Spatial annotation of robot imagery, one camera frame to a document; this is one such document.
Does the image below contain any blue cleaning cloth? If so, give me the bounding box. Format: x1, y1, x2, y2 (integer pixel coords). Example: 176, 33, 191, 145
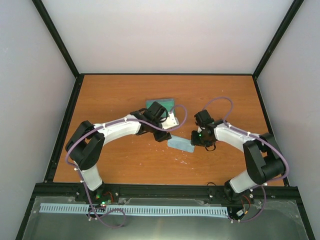
167, 135, 195, 153

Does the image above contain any grey glasses case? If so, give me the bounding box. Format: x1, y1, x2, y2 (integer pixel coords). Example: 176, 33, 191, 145
145, 98, 175, 112

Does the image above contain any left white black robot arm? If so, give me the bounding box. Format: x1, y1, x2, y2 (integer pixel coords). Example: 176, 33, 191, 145
65, 101, 179, 202

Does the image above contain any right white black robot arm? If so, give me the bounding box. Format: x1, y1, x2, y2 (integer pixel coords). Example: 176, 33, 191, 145
190, 109, 288, 202

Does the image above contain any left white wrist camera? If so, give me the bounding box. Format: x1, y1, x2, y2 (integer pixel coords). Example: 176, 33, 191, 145
160, 112, 180, 130

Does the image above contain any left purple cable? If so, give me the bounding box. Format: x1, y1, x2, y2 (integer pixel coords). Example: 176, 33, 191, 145
65, 104, 188, 228

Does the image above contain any purple cable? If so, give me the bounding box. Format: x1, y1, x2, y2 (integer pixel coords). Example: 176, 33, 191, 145
65, 104, 188, 228
204, 96, 291, 224

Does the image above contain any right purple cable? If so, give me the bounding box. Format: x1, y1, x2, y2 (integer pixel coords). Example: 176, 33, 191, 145
204, 96, 291, 224

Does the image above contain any black aluminium frame rail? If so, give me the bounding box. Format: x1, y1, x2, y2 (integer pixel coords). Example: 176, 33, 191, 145
32, 182, 301, 203

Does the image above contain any light blue slotted cable duct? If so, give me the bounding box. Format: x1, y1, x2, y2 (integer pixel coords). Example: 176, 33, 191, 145
38, 203, 229, 218

